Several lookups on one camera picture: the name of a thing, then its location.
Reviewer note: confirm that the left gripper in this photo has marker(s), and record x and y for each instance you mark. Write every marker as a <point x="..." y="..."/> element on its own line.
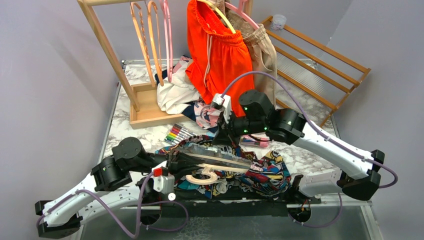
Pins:
<point x="179" y="164"/>

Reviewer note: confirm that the beige shorts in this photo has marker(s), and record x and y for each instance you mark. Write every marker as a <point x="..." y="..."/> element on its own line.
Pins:
<point x="262" y="52"/>

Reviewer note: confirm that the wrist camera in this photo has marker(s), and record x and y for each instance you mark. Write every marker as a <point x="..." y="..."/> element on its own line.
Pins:
<point x="223" y="103"/>
<point x="163" y="180"/>

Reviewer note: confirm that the wooden slatted shelf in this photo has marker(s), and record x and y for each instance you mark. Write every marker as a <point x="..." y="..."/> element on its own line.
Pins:
<point x="321" y="77"/>

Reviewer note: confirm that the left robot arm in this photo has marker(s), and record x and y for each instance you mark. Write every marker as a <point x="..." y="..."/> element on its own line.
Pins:
<point x="129" y="177"/>

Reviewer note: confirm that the orange shorts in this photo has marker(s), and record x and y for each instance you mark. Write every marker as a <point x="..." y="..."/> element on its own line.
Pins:
<point x="219" y="55"/>

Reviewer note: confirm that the pink hanger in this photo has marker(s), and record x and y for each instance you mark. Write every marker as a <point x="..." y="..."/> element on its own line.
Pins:
<point x="243" y="10"/>
<point x="168" y="38"/>

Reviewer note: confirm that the orange hanger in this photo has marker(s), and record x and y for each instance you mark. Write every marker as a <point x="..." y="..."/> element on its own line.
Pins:
<point x="149" y="40"/>

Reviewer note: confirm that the pink white navy garment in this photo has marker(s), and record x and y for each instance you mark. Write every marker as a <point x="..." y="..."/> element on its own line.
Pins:
<point x="179" y="96"/>

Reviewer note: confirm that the pink hanger right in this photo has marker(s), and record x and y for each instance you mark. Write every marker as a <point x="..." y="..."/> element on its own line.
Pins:
<point x="243" y="10"/>

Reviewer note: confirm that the wooden clothes rack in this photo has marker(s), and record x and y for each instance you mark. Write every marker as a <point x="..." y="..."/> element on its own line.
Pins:
<point x="143" y="110"/>

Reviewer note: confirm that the clear plastic cup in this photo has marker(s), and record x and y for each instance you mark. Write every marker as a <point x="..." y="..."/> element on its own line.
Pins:
<point x="278" y="22"/>

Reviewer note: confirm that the yellow hanger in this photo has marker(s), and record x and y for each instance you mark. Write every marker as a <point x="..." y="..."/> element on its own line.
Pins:
<point x="223" y="17"/>

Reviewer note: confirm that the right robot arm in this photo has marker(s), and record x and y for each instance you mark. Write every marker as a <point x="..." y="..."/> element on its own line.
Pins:
<point x="356" y="175"/>

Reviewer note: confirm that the pack of coloured markers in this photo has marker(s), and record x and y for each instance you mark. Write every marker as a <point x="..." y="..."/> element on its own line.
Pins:
<point x="177" y="134"/>

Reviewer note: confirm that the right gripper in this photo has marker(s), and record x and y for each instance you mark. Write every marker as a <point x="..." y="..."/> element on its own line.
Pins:
<point x="225" y="135"/>

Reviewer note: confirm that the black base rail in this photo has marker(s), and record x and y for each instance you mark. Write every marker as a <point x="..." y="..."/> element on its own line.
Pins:
<point x="234" y="203"/>

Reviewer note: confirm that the cream hanger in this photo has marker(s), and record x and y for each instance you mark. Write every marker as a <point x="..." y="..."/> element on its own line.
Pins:
<point x="211" y="162"/>

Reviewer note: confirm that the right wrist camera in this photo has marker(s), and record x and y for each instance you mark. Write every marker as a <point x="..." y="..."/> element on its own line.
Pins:
<point x="223" y="103"/>

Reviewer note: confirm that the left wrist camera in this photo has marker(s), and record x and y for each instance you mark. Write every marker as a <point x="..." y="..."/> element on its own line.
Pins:
<point x="163" y="180"/>

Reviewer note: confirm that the comic print shorts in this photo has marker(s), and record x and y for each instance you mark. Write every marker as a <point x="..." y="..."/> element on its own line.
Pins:
<point x="268" y="176"/>

